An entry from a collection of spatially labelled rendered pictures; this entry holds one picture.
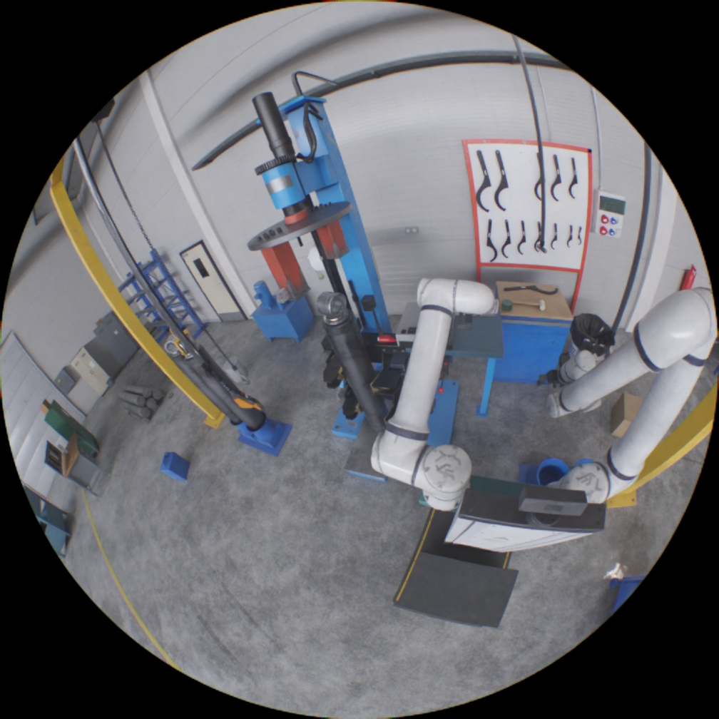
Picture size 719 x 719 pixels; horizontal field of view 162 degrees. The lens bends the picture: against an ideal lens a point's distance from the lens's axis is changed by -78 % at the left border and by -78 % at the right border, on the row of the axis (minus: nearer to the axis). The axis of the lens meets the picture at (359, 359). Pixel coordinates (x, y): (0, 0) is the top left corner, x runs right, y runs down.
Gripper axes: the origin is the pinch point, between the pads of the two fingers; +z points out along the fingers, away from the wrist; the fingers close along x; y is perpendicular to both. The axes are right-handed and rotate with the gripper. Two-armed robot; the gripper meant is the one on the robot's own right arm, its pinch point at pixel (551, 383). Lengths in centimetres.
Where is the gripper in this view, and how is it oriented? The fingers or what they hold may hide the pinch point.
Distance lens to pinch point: 133.2
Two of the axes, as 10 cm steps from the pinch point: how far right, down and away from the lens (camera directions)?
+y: -1.6, 9.4, -3.0
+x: 9.6, 0.7, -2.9
